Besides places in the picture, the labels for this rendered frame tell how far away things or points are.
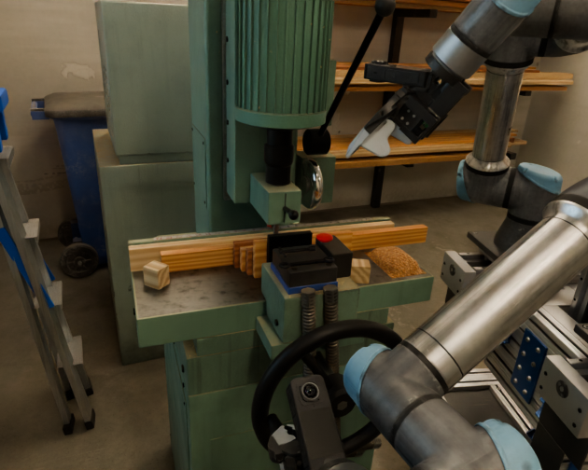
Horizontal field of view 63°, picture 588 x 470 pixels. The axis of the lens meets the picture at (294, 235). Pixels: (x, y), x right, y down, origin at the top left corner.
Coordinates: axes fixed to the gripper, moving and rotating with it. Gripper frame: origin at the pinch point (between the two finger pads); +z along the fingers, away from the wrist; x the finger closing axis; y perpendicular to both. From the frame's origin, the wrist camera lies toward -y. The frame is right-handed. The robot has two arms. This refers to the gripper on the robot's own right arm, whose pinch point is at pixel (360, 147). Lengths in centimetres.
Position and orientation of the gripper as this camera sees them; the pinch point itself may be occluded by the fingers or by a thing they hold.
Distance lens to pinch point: 89.6
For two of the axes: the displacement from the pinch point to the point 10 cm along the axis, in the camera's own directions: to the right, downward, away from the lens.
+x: 5.1, -3.2, 8.0
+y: 6.7, 7.3, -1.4
